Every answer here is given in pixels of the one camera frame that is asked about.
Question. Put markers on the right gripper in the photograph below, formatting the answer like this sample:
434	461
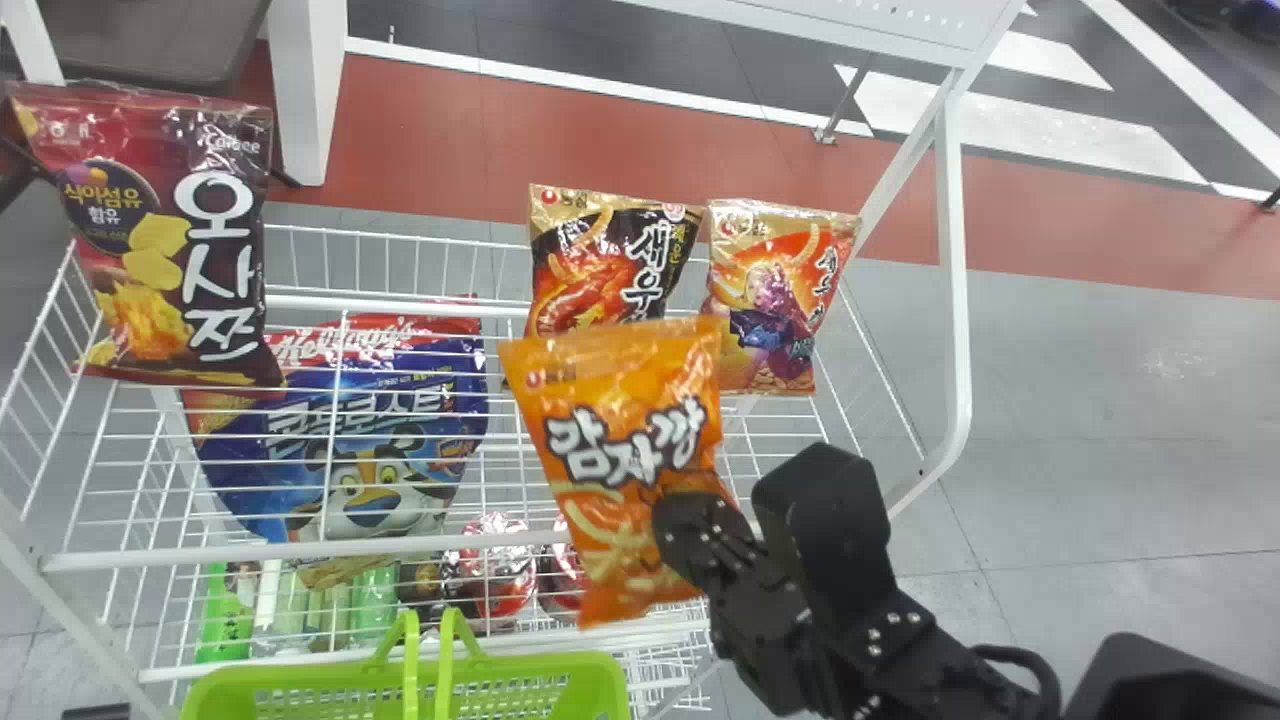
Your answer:
775	640

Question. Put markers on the orange snack packet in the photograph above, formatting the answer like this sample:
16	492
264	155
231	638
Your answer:
620	430

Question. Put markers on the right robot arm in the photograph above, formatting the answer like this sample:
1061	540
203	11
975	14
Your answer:
1150	690

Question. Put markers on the red noodle cup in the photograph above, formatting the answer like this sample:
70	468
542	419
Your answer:
560	575
495	575

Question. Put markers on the green basket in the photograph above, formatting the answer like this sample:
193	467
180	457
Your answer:
520	690

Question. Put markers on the gold snack packet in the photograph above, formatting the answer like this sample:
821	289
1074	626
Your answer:
775	300

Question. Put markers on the black and red snack packet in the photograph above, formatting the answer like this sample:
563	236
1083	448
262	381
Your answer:
600	265

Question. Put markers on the green bottle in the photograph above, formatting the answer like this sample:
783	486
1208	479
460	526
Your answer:
375	600
225	615

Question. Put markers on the blue cereal bag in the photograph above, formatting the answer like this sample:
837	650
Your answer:
350	440

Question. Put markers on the dark red snack packet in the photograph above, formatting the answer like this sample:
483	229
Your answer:
200	250

